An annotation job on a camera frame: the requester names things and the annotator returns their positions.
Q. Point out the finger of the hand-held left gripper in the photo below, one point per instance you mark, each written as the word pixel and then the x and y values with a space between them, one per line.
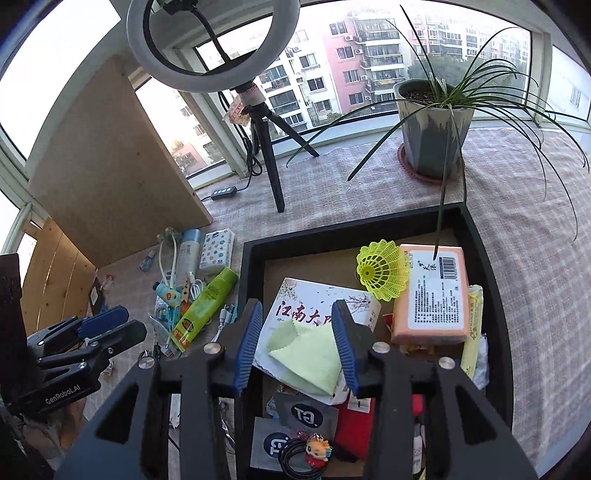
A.
pixel 124 337
pixel 104 318

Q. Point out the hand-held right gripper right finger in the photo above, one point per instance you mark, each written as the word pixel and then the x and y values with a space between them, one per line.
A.
pixel 348 350

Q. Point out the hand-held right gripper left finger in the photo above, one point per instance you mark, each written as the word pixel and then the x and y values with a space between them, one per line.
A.
pixel 247 350

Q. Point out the light green cloth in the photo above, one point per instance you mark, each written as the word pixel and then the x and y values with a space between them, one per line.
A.
pixel 309 355

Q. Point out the black tray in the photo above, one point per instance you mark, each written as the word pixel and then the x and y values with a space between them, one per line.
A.
pixel 323 235

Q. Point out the plaid cloth covered desktop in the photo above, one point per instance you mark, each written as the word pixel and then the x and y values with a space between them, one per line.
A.
pixel 351 194

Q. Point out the dark booklet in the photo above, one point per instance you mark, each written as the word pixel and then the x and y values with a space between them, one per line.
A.
pixel 97 295

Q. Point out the green tube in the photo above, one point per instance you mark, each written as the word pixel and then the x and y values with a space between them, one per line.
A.
pixel 203 309

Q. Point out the teal orange-print cream tube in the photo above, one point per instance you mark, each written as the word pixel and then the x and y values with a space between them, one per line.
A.
pixel 168 295

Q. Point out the white flower-print booklet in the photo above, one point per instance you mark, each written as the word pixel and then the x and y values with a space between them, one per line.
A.
pixel 314 295

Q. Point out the grey sachet with round logo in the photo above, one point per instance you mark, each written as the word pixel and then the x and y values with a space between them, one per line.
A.
pixel 268 443
pixel 314 410

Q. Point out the small blue bottle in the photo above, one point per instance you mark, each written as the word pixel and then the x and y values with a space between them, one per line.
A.
pixel 147 261

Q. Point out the red fabric pouch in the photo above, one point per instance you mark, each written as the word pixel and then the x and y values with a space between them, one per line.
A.
pixel 355 429

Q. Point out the yellow plastic shuttlecock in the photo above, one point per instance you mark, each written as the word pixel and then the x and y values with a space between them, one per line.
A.
pixel 383 272

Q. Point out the pink pack with white label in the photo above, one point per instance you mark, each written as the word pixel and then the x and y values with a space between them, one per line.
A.
pixel 429 300

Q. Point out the white massager with grey balls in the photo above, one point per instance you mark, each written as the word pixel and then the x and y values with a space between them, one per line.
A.
pixel 166 236

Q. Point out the white bottle with blue cap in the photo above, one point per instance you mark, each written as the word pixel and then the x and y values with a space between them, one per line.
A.
pixel 189 254

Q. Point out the white sticker-print tissue pack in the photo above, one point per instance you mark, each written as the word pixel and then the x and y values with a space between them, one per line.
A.
pixel 217 249

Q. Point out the small white tube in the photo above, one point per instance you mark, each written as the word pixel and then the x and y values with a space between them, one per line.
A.
pixel 417 452

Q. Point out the white paper packet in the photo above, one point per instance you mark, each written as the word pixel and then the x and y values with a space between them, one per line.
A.
pixel 481 364

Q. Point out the wooden board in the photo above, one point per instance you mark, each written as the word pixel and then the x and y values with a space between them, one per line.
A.
pixel 115 175

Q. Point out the pink plant saucer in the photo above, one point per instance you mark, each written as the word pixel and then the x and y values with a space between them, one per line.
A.
pixel 411 174

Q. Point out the black tripod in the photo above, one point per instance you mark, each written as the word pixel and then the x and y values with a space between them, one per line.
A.
pixel 272 161

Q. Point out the potted grass plant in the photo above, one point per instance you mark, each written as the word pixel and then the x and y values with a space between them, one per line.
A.
pixel 434 134

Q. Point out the pink paper tag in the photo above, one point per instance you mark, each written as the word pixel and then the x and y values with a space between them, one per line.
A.
pixel 236 113

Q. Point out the wooden wall panel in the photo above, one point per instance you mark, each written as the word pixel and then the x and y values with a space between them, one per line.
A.
pixel 55 277

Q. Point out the window frame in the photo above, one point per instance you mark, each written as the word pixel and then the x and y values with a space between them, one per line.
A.
pixel 221 147

